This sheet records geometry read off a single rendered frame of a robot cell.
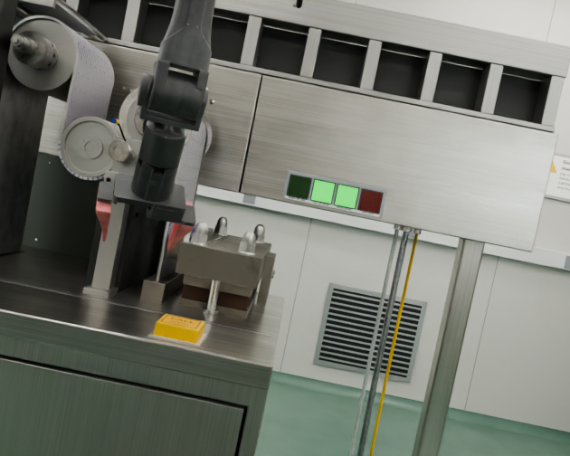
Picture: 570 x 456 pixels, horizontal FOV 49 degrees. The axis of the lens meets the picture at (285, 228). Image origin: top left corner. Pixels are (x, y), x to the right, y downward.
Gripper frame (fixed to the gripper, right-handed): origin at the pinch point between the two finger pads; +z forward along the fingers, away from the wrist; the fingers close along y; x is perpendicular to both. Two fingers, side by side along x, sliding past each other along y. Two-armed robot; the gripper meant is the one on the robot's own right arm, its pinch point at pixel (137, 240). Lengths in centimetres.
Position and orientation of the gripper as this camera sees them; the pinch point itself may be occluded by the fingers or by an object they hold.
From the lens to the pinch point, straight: 98.0
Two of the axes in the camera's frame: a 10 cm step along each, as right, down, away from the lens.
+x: 1.7, 5.8, -8.0
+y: -9.3, -1.7, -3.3
